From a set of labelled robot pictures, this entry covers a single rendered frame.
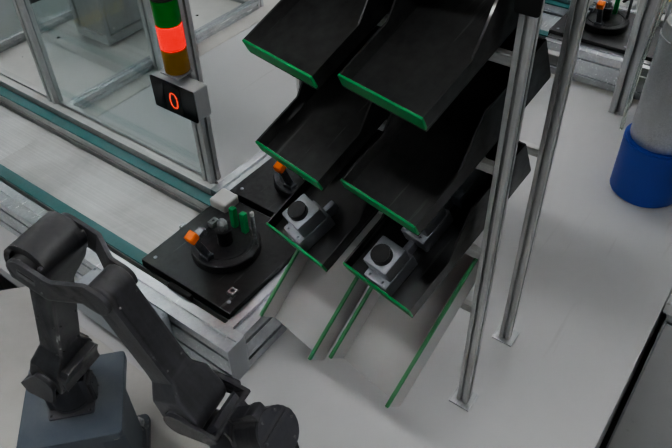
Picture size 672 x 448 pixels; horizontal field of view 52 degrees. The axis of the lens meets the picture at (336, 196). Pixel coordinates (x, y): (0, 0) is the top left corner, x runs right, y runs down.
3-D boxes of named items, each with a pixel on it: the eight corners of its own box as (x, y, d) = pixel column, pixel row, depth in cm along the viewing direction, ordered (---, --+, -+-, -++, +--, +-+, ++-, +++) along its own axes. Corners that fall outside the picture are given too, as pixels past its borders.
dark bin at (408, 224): (418, 237, 85) (403, 209, 79) (345, 189, 92) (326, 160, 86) (551, 77, 90) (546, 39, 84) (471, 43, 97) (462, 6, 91)
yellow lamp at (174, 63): (177, 78, 131) (172, 56, 128) (159, 71, 133) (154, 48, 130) (196, 67, 134) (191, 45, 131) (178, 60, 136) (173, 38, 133)
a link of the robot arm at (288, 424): (158, 417, 81) (210, 407, 73) (197, 364, 86) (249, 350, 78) (222, 477, 84) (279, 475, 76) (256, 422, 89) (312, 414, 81)
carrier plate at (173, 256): (230, 321, 126) (229, 313, 124) (143, 265, 137) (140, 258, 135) (310, 244, 140) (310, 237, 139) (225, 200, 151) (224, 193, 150)
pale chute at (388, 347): (400, 406, 107) (387, 408, 104) (342, 357, 115) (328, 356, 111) (492, 254, 104) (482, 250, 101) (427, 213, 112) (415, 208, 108)
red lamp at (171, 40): (172, 55, 128) (167, 31, 124) (154, 48, 130) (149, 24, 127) (191, 44, 131) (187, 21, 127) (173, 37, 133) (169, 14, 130)
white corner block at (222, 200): (226, 220, 146) (224, 206, 144) (211, 212, 148) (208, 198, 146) (241, 208, 149) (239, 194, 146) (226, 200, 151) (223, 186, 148)
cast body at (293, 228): (306, 252, 105) (288, 232, 99) (290, 235, 107) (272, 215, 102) (346, 215, 106) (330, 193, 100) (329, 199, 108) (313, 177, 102)
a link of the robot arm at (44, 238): (-3, 241, 71) (47, 270, 70) (47, 199, 76) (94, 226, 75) (29, 381, 94) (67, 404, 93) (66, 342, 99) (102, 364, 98)
